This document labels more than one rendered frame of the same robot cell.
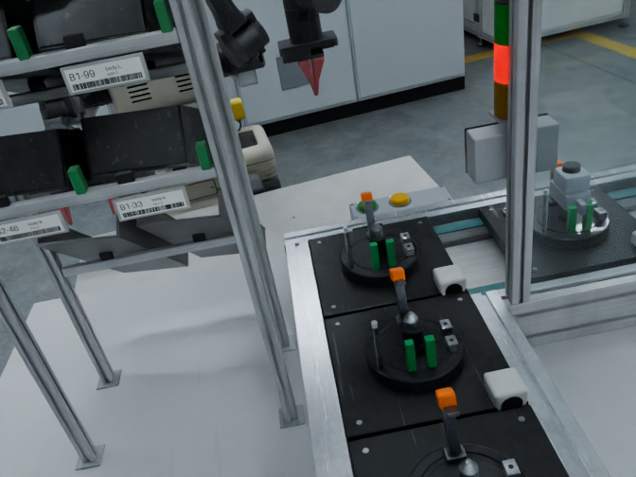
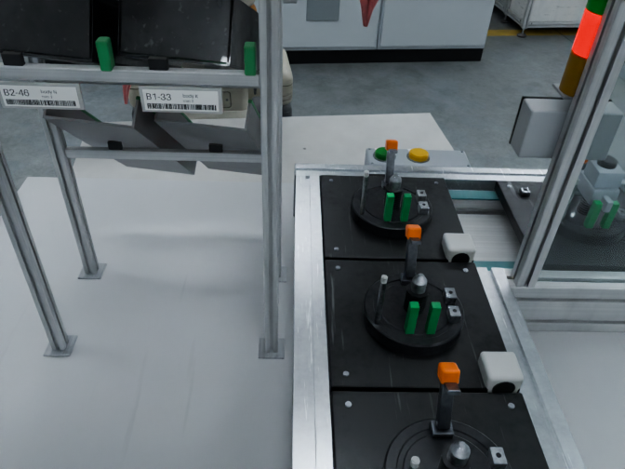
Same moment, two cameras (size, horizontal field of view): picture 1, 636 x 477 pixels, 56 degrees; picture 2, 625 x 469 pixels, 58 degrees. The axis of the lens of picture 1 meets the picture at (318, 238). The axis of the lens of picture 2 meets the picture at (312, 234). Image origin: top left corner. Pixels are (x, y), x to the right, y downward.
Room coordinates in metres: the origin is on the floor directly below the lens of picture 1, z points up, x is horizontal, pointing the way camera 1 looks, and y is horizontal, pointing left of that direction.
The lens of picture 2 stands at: (0.08, 0.06, 1.56)
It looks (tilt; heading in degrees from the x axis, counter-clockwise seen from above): 39 degrees down; 358
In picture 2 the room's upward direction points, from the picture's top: 3 degrees clockwise
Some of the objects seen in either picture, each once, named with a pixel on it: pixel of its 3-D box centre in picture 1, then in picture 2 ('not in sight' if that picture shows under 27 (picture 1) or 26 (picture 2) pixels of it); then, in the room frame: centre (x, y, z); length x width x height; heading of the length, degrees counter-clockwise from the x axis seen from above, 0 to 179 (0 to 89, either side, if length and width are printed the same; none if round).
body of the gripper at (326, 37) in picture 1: (304, 28); not in sight; (1.07, -0.04, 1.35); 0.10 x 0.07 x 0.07; 91
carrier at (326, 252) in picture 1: (378, 241); (393, 194); (0.88, -0.10, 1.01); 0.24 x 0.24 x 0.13; 1
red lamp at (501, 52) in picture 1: (513, 60); (600, 33); (0.76, -0.29, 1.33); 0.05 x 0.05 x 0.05
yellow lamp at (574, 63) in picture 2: (513, 96); (585, 73); (0.76, -0.29, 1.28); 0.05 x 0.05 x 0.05
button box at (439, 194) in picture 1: (400, 213); (416, 168); (1.09, -0.18, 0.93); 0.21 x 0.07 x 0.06; 91
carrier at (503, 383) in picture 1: (413, 333); (417, 296); (0.63, -0.11, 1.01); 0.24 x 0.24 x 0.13; 1
